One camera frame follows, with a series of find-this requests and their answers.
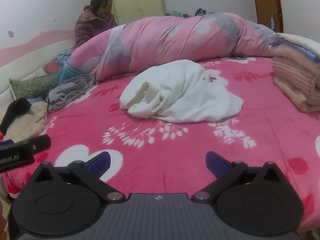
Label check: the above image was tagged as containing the pink grey floral duvet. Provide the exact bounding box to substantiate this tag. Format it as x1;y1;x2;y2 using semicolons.
69;12;277;90

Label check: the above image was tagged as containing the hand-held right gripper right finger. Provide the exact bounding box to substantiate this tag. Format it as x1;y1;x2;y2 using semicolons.
191;151;285;203

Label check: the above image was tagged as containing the grey crumpled garment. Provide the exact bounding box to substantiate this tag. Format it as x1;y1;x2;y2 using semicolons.
47;76;97;113

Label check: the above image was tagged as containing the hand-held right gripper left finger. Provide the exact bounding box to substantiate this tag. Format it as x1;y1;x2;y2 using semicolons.
32;151;126;203

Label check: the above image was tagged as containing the pale beige folded garment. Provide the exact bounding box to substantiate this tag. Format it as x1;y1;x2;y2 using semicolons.
270;44;320;67

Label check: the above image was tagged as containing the dark pink pillow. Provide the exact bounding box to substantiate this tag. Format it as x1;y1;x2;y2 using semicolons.
43;61;61;75

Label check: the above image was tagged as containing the blue folded garment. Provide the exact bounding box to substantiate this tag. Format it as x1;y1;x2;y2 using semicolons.
269;39;320;62

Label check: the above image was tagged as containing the brown wooden door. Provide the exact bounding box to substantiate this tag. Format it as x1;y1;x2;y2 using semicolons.
251;0;284;33

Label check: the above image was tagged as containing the pink checked folded garment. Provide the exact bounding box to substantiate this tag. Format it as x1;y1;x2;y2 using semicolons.
271;56;320;101

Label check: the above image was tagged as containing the teal striped cloth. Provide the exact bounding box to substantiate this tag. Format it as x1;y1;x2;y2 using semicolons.
55;62;85;83

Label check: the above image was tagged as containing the black garment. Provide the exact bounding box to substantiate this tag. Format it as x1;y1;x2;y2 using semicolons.
0;97;32;135

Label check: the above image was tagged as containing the light blue cloth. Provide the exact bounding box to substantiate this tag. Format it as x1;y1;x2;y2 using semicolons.
56;49;74;65

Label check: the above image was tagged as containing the pale yellow wardrobe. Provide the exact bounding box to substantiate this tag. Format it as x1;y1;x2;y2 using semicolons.
90;0;167;27

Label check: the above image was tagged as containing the cream white folded garment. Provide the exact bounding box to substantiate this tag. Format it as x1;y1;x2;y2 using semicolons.
274;32;320;55

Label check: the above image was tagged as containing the pink floral blanket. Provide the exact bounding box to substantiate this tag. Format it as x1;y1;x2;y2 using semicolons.
0;55;320;233

